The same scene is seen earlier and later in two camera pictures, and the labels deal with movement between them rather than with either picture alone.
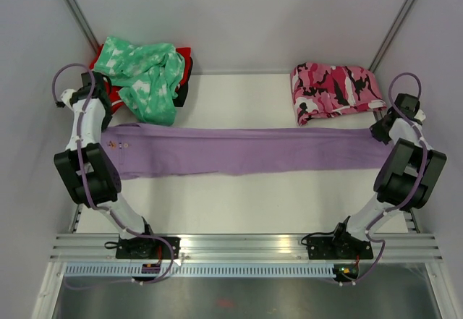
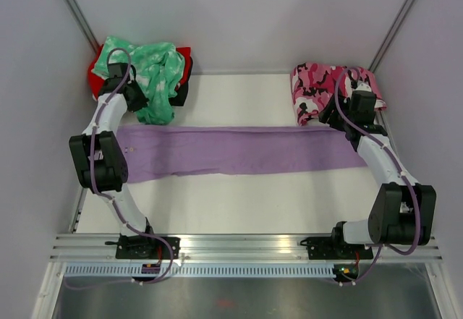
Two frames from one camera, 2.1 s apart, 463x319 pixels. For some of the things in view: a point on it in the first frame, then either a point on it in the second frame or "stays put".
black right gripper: [378, 133] → [325, 113]
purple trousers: [143, 150] stays put
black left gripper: [106, 120] → [142, 100]
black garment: [182, 90] stays put
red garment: [115, 99] stays put
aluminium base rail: [247, 247] stays put
